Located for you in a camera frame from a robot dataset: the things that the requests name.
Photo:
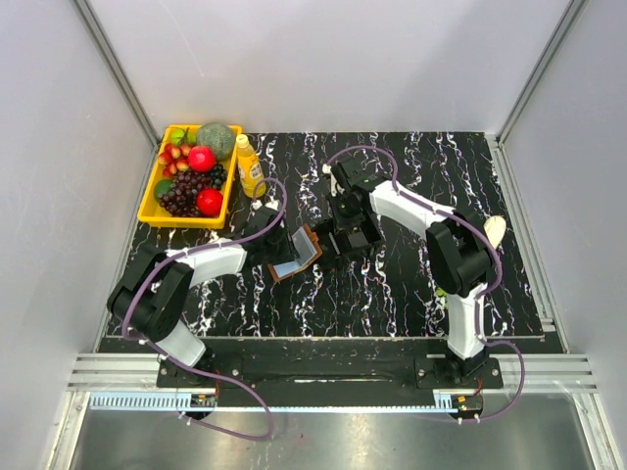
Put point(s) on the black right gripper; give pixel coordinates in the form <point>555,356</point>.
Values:
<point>333,199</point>

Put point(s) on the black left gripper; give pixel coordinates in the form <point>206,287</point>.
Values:
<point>289,253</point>

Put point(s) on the brown leather card holder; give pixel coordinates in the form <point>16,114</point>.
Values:
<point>303,248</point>

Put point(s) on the black plastic card box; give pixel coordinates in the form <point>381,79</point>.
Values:
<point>336,242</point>

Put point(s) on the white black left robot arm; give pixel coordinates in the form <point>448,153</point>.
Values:
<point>149,298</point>

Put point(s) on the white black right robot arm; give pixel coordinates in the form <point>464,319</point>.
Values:
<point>461,246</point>

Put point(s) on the yellow juice bottle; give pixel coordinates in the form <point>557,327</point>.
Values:
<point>249,167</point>

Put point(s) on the red pomegranate lower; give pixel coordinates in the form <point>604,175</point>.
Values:
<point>209,202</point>

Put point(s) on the red pomegranate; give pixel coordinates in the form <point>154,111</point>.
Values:
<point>209,202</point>
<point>201,158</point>

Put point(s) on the black grape bunch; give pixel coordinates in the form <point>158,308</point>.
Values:
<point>217,177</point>

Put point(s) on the dark purple grape bunch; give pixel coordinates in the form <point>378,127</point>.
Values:
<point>180,201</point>

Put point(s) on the red pomegranate upper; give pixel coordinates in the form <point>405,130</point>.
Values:
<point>201,158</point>

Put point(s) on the green melon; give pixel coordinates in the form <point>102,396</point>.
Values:
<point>219,137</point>

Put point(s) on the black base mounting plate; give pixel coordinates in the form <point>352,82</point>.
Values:
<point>321,372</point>

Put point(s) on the green lime fruit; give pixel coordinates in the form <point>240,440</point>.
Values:
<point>161,188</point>

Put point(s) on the yellow plastic fruit tray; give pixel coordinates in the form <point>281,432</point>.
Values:
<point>151,213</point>

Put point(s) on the small red fruit cluster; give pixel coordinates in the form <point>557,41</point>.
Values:
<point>173,160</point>

